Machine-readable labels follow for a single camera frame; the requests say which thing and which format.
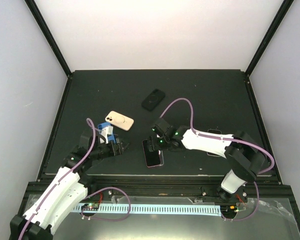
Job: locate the left control board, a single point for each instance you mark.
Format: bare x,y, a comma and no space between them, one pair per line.
90,207

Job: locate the beige phone case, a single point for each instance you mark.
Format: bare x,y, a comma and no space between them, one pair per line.
119,120

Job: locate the clear phone case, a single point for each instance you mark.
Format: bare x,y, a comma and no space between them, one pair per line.
162,160

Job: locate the left black frame post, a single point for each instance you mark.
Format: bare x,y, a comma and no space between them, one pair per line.
36,13

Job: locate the right control board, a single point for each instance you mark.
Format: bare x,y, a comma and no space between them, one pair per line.
232,208

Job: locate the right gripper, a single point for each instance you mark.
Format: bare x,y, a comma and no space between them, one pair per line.
154,145

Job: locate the right black frame post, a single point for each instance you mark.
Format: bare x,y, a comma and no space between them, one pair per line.
272,29

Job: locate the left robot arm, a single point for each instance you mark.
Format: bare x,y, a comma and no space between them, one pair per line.
70,186

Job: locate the black phone case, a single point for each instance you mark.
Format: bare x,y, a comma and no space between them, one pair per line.
153,99

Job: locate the black frame post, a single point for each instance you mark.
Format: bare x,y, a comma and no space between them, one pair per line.
272,29
36,13

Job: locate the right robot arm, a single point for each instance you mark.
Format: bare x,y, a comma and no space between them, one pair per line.
245,158

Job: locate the control board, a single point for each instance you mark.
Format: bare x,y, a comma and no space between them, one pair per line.
90,207
232,208

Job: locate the purple phone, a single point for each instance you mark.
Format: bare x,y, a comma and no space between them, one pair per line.
213,131

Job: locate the pink phone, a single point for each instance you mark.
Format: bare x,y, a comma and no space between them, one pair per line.
152,156

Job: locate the white slotted cable duct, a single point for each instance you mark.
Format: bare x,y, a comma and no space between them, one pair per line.
153,209

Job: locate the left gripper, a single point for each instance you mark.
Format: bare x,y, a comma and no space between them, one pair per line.
118,150

